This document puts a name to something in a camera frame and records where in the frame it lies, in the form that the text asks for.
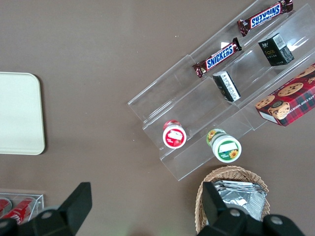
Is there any green lidded cup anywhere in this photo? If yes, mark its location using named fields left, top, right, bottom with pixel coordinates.
left=206, top=129, right=242, bottom=163

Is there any Snickers chocolate bar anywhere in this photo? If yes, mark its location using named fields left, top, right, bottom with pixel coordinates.
left=192, top=37, right=243, bottom=79
left=237, top=0, right=294, bottom=37

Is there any light wicker basket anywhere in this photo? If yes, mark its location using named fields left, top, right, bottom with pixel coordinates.
left=194, top=165, right=271, bottom=234

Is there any small black carton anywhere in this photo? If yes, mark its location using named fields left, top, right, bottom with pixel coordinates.
left=257, top=33, right=295, bottom=67
left=212, top=70, right=241, bottom=103

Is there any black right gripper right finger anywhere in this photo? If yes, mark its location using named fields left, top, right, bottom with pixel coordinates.
left=196, top=181, right=264, bottom=236

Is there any clear acrylic stepped snack shelf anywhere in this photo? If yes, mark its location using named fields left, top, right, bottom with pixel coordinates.
left=127, top=0, right=315, bottom=182

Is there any red cola bottle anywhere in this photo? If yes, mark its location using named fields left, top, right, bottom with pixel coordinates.
left=1, top=198, right=34, bottom=226
left=0, top=199, right=12, bottom=214

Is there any clear acrylic bottle rack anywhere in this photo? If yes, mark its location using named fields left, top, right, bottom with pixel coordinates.
left=0, top=193, right=45, bottom=226

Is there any cream plastic tray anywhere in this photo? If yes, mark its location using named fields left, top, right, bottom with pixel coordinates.
left=0, top=72, right=46, bottom=155

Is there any silver foil packet stack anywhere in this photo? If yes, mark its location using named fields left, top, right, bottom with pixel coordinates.
left=213, top=180, right=268, bottom=222

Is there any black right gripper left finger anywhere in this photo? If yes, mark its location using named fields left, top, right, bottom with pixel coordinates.
left=23, top=181, right=93, bottom=236

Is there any red lidded cup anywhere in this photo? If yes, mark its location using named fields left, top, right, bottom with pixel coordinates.
left=162, top=119, right=187, bottom=149

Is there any red plaid cookie box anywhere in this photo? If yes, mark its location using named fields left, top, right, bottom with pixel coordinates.
left=255, top=62, right=315, bottom=127

